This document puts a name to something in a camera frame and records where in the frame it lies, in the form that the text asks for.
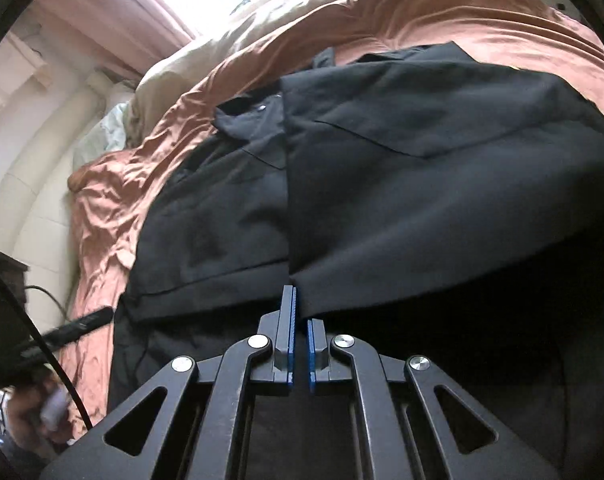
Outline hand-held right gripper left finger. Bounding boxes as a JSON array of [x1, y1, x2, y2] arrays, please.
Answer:
[[39, 285, 299, 480]]

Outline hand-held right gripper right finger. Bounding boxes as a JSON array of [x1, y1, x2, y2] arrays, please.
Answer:
[[307, 317, 562, 480]]

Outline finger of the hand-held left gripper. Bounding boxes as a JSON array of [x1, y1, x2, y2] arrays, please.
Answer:
[[42, 307, 115, 348]]

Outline black shirt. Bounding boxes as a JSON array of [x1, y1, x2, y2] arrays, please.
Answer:
[[107, 42, 604, 480]]

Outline person's left hand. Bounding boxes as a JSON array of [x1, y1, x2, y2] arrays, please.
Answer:
[[4, 372, 70, 448]]

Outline salmon pink bed sheet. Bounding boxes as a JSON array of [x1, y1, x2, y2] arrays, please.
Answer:
[[59, 0, 604, 441]]

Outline cream padded headboard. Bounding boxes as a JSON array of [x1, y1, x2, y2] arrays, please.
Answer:
[[0, 70, 113, 351]]

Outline pale pillow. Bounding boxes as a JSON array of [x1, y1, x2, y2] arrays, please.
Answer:
[[74, 87, 138, 171]]

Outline light beige duvet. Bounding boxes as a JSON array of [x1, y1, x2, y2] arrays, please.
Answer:
[[124, 0, 482, 148]]

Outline pink curtain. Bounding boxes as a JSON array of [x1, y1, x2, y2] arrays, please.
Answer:
[[32, 0, 197, 76]]

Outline black cable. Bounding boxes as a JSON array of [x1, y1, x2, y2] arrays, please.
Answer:
[[0, 252, 94, 431]]

